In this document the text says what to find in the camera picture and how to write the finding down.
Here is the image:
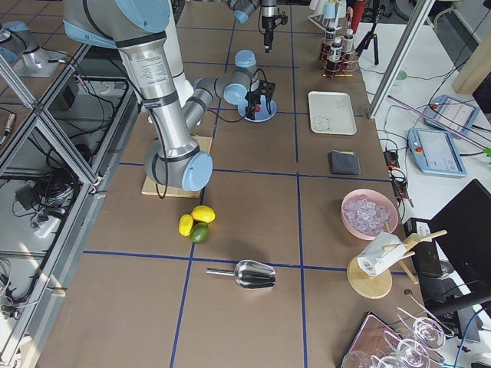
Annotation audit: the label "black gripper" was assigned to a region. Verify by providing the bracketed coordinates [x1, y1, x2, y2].
[245, 80, 275, 120]

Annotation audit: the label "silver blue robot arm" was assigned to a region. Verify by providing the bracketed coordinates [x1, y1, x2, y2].
[64, 1, 275, 191]

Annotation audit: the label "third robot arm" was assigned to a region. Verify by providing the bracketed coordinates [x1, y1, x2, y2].
[1, 21, 276, 122]

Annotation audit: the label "blue plate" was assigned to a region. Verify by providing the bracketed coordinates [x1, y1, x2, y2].
[237, 98, 277, 123]

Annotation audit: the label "wooden cutting board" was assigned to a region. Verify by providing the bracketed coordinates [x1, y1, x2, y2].
[142, 138, 213, 198]

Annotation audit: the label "cream bear tray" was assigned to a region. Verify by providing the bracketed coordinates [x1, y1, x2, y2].
[308, 91, 357, 136]

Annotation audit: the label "grey and yellow cloth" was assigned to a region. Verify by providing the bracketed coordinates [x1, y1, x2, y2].
[328, 151, 361, 175]

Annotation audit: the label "yellow lemon front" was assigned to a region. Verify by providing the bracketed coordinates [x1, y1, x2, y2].
[191, 205, 216, 223]

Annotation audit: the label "yellow lemon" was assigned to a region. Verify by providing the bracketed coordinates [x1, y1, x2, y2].
[178, 214, 194, 237]
[191, 205, 216, 223]

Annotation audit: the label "yellow lemon rear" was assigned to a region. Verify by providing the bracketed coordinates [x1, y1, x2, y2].
[178, 214, 194, 237]

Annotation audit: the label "green lime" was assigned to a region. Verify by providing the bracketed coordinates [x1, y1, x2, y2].
[189, 222, 209, 243]

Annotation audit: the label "pink bowl of ice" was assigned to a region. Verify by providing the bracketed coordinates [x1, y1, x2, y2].
[341, 189, 399, 240]

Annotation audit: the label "steel ice scoop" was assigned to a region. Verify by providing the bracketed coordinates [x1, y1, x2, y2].
[206, 260, 276, 290]

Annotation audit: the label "blue teach pendant near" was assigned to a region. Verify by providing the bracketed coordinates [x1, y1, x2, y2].
[407, 128, 467, 178]

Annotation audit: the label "blue teach pendant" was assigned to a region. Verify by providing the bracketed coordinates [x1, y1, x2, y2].
[424, 94, 479, 136]
[407, 128, 467, 178]

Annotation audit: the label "blue teach pendant far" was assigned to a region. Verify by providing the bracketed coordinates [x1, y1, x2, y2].
[424, 94, 479, 136]

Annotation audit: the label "wooden stand with carton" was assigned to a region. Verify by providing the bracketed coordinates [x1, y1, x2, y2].
[347, 230, 447, 299]

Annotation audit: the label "black monitor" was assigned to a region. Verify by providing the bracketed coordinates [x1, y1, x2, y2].
[429, 179, 490, 317]

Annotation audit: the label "dark wooden glass tray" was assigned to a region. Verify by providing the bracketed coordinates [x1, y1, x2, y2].
[344, 310, 446, 368]

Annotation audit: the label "clear wine glasses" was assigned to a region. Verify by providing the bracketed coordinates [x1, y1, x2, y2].
[340, 294, 457, 368]

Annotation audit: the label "copper wire bottle rack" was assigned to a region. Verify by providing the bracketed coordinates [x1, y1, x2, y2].
[319, 43, 359, 78]

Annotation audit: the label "black camera tripod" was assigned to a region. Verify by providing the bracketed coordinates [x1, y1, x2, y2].
[355, 0, 385, 65]

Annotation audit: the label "aluminium frame post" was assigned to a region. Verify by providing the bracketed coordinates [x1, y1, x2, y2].
[367, 0, 435, 119]

